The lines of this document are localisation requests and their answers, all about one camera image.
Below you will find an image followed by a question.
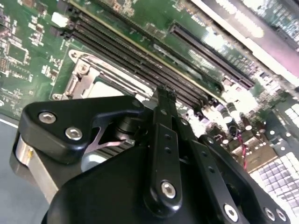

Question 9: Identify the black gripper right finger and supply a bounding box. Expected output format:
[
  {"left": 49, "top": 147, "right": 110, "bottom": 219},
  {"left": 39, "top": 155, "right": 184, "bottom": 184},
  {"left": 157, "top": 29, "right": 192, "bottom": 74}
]
[{"left": 168, "top": 90, "right": 292, "bottom": 224}]

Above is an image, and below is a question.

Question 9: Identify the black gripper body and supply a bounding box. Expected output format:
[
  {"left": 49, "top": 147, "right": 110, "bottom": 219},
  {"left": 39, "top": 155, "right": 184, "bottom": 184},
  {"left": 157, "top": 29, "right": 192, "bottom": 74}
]
[{"left": 41, "top": 146, "right": 219, "bottom": 224}]

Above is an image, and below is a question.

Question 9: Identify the silver square CPU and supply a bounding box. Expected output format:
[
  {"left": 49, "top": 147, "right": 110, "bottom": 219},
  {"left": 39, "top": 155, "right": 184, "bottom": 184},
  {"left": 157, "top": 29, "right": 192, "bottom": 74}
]
[{"left": 88, "top": 80, "right": 143, "bottom": 100}]

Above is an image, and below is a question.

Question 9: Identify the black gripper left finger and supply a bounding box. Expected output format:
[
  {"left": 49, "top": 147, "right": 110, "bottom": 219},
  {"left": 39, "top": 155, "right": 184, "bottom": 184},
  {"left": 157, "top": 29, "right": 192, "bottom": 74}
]
[{"left": 18, "top": 85, "right": 183, "bottom": 217}]

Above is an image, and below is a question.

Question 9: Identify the metal socket cover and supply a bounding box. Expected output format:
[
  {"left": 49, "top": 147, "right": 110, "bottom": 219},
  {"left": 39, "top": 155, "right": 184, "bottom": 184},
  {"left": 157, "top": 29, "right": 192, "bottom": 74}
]
[{"left": 77, "top": 56, "right": 155, "bottom": 98}]

